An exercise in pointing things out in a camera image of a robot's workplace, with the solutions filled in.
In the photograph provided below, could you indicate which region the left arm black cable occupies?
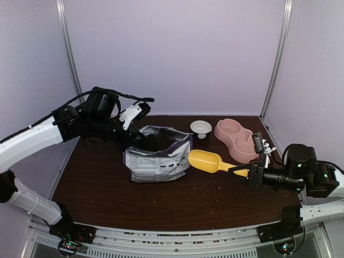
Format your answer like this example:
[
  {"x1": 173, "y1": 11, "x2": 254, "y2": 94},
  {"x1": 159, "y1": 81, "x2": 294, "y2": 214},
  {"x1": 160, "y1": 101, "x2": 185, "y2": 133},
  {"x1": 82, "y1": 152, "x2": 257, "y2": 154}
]
[{"x1": 0, "y1": 86, "x2": 155, "y2": 143}]

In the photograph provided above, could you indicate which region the purple pet food bag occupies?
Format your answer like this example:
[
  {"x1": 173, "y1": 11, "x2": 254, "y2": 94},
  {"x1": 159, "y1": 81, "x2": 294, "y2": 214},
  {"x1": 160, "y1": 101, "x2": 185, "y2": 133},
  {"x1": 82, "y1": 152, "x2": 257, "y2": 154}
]
[{"x1": 123, "y1": 126, "x2": 193, "y2": 183}]

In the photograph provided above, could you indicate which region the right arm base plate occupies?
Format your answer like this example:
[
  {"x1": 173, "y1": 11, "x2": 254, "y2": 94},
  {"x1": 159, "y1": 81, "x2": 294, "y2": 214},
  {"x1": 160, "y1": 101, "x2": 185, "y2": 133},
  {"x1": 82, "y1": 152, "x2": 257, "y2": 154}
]
[{"x1": 257, "y1": 221, "x2": 304, "y2": 243}]

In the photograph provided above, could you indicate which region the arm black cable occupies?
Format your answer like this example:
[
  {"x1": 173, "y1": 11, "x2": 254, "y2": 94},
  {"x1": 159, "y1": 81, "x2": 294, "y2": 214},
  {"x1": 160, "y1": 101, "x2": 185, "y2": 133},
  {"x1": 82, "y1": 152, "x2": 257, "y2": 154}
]
[
  {"x1": 291, "y1": 223, "x2": 314, "y2": 253},
  {"x1": 0, "y1": 86, "x2": 155, "y2": 143}
]

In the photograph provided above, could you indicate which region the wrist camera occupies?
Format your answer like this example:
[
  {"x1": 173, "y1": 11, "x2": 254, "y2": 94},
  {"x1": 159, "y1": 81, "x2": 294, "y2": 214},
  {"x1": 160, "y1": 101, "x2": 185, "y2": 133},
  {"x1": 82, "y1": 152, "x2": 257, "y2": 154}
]
[
  {"x1": 119, "y1": 101, "x2": 151, "y2": 131},
  {"x1": 252, "y1": 132, "x2": 277, "y2": 168}
]

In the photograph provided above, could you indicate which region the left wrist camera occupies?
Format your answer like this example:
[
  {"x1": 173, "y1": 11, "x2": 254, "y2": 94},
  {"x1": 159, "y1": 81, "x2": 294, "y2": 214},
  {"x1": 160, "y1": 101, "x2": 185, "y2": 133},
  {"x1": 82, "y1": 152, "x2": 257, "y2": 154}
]
[{"x1": 119, "y1": 101, "x2": 151, "y2": 131}]

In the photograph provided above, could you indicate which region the circuit board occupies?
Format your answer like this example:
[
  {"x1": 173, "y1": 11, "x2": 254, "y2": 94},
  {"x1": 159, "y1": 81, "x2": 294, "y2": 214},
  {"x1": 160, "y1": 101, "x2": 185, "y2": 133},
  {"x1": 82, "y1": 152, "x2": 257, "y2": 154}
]
[
  {"x1": 273, "y1": 238, "x2": 296, "y2": 256},
  {"x1": 58, "y1": 239, "x2": 81, "y2": 256}
]

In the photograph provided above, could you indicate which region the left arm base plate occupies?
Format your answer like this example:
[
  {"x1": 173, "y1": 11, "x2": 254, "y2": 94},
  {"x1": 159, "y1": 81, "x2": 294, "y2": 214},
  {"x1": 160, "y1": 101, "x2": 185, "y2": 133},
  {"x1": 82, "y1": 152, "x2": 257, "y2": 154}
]
[{"x1": 47, "y1": 223, "x2": 96, "y2": 244}]

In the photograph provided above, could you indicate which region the right circuit board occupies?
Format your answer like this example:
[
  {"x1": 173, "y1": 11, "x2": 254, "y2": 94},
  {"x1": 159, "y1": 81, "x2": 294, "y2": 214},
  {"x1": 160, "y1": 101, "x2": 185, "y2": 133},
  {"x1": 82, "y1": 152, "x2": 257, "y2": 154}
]
[{"x1": 273, "y1": 238, "x2": 296, "y2": 256}]

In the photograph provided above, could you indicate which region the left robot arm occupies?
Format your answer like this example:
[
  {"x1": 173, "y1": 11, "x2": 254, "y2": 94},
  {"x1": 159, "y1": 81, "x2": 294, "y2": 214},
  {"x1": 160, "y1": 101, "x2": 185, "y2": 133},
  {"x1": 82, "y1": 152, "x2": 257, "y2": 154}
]
[{"x1": 1, "y1": 87, "x2": 155, "y2": 239}]

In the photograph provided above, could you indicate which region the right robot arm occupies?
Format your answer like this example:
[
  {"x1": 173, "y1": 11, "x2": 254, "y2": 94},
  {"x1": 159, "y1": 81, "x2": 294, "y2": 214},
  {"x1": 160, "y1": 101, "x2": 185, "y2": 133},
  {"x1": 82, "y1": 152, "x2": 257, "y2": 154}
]
[{"x1": 228, "y1": 144, "x2": 343, "y2": 238}]

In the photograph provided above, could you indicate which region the aluminium corner post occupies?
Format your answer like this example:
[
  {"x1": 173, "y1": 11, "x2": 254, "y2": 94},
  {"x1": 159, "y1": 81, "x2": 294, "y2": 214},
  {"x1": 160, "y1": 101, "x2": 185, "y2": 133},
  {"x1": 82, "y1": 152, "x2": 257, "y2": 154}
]
[
  {"x1": 260, "y1": 0, "x2": 293, "y2": 120},
  {"x1": 56, "y1": 0, "x2": 82, "y2": 94}
]

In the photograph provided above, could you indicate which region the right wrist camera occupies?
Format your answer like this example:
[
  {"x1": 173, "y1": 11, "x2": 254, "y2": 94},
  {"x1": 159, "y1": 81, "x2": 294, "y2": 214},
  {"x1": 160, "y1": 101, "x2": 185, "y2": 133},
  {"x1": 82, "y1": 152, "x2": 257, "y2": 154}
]
[{"x1": 252, "y1": 132, "x2": 277, "y2": 168}]

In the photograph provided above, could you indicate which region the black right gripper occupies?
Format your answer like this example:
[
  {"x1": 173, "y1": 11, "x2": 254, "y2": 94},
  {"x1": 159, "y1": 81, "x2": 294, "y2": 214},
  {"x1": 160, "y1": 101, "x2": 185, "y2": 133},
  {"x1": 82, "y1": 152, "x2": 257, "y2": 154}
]
[{"x1": 228, "y1": 161, "x2": 304, "y2": 193}]

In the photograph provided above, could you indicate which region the front aluminium rail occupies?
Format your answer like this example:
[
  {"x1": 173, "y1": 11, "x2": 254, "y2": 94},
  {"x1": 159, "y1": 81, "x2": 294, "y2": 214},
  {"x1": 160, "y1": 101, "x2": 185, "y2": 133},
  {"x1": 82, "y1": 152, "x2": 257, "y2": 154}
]
[{"x1": 26, "y1": 209, "x2": 331, "y2": 258}]

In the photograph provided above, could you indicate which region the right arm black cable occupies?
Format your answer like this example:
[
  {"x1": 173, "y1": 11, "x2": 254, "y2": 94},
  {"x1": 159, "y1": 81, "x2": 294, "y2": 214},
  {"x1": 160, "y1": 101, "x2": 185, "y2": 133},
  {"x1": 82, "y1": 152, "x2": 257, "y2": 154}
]
[{"x1": 291, "y1": 223, "x2": 314, "y2": 253}]

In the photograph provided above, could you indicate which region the right aluminium corner post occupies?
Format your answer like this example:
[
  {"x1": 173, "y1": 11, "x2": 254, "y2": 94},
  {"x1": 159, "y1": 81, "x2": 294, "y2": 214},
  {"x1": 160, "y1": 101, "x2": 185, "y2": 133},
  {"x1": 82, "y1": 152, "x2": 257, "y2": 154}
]
[{"x1": 260, "y1": 0, "x2": 293, "y2": 120}]

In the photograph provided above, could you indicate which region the yellow plastic scoop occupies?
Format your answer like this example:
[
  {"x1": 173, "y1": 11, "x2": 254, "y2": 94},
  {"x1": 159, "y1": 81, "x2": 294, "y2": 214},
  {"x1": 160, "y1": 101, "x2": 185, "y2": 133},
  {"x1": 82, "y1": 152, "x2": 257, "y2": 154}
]
[{"x1": 188, "y1": 149, "x2": 236, "y2": 174}]

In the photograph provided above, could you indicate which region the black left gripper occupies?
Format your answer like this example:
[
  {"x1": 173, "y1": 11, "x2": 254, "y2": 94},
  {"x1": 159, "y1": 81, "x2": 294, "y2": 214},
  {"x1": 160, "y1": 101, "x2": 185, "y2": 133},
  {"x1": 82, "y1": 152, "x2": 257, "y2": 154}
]
[{"x1": 88, "y1": 114, "x2": 147, "y2": 152}]

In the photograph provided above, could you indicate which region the left circuit board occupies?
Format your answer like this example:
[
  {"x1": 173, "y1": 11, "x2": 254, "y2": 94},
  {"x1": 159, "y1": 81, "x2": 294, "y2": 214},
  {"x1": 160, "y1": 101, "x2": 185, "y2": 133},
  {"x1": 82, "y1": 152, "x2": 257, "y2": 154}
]
[{"x1": 58, "y1": 239, "x2": 81, "y2": 256}]

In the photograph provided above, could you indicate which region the pink double pet feeder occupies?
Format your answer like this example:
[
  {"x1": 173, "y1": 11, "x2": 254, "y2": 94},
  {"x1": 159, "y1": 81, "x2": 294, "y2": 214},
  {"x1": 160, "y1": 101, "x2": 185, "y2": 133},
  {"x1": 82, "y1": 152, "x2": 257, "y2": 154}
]
[{"x1": 214, "y1": 118, "x2": 259, "y2": 163}]

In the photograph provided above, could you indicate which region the left aluminium corner post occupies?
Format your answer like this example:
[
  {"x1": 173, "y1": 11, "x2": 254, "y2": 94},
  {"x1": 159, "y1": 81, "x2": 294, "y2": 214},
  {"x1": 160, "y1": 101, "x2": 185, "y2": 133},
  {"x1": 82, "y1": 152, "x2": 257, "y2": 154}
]
[{"x1": 56, "y1": 0, "x2": 82, "y2": 94}]

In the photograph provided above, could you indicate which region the black and white ceramic bowl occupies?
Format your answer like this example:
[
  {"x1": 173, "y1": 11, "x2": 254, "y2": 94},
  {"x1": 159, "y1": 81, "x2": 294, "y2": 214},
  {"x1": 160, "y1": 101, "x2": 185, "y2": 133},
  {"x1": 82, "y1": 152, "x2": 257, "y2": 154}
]
[{"x1": 190, "y1": 120, "x2": 212, "y2": 140}]

